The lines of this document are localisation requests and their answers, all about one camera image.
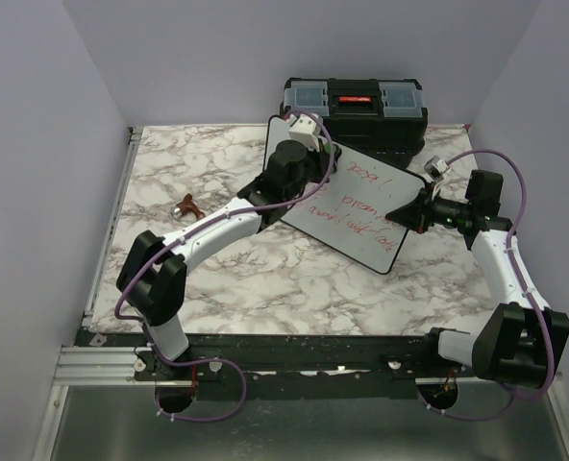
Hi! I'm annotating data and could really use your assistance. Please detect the green round eraser pad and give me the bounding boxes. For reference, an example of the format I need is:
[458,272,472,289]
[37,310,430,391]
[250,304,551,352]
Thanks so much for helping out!
[325,144,342,169]

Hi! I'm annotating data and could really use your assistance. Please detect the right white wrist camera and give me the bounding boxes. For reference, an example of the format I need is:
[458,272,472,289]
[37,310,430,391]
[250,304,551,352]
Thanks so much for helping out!
[424,156,451,187]

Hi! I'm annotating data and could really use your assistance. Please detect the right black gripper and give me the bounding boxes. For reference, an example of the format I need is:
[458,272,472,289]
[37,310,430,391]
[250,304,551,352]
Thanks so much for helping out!
[385,182,470,235]

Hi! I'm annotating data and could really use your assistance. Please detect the black plastic toolbox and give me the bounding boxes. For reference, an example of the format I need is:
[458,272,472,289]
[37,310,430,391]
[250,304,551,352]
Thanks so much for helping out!
[280,78,429,168]

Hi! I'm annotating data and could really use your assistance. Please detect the aluminium extrusion rail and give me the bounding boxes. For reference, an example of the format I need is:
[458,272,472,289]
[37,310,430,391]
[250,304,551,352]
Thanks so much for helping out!
[53,347,136,386]

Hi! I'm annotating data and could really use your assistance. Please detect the brown metal nozzle tip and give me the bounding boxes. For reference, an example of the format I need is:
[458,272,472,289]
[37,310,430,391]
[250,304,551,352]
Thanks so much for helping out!
[170,193,205,221]

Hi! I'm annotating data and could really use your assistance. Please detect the white whiteboard with red writing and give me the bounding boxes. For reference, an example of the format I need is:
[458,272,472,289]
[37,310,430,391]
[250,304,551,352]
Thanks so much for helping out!
[262,113,428,276]

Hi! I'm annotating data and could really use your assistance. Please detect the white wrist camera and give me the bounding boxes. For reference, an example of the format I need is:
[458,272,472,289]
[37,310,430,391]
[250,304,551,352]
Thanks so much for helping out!
[287,114,320,151]
[424,156,451,187]

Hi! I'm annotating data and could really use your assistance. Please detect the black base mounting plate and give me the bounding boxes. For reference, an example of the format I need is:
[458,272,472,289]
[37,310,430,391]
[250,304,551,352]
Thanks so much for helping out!
[76,330,472,401]

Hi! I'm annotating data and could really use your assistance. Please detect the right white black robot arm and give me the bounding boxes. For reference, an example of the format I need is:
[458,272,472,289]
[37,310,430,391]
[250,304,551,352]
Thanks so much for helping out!
[386,170,569,390]

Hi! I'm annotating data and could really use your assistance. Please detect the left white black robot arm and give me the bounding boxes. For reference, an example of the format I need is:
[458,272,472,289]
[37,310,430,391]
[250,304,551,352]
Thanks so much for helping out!
[114,139,341,379]

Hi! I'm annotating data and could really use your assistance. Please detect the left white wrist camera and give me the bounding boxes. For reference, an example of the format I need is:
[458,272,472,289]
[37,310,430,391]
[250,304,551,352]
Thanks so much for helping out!
[287,114,320,151]

